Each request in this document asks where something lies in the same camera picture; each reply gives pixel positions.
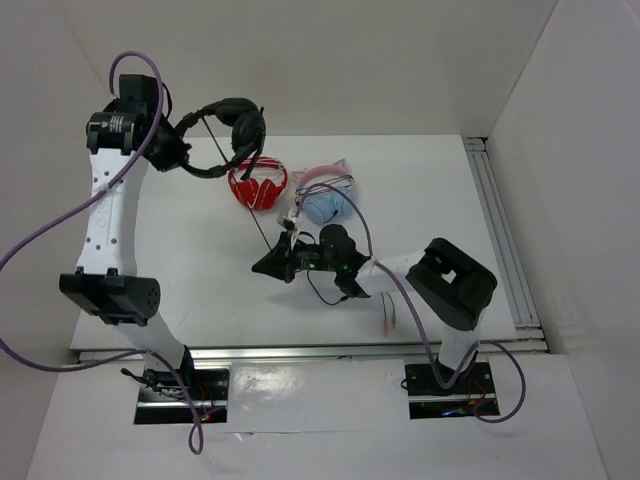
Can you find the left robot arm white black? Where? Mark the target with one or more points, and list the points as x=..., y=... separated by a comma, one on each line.
x=105, y=282

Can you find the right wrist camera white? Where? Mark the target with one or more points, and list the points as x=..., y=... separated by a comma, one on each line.
x=288, y=221

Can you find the blue pink cat-ear headphones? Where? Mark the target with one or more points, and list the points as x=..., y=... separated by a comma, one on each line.
x=322, y=192

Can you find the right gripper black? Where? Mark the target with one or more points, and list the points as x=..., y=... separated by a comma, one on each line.
x=281, y=261

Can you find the aluminium rail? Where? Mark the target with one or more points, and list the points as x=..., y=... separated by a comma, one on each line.
x=216, y=363
x=495, y=210

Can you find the aluminium rail front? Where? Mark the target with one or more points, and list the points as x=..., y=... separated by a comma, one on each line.
x=216, y=363

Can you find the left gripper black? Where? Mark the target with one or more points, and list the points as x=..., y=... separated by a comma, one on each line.
x=175, y=155

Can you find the aluminium rail right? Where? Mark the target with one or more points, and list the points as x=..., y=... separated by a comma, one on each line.
x=495, y=210

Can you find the red headphones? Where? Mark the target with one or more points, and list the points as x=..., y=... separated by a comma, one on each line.
x=267, y=183

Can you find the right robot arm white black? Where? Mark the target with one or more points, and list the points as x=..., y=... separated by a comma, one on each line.
x=451, y=283

